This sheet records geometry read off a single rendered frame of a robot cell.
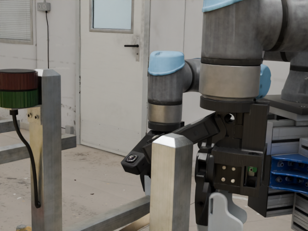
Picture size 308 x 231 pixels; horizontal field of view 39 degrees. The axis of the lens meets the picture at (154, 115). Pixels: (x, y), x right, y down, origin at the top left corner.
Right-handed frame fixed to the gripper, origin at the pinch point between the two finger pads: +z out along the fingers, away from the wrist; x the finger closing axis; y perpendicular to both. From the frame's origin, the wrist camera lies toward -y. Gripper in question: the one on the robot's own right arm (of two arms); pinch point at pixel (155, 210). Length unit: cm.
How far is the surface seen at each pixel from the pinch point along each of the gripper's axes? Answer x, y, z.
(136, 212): -1.3, -7.5, -2.1
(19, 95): -6.4, -37.8, -30.4
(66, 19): 310, 220, -47
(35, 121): -4.1, -33.8, -25.9
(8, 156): 23.7, -21.7, -11.9
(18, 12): 400, 222, -53
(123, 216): -1.3, -11.4, -2.5
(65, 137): 24.0, -6.0, -13.4
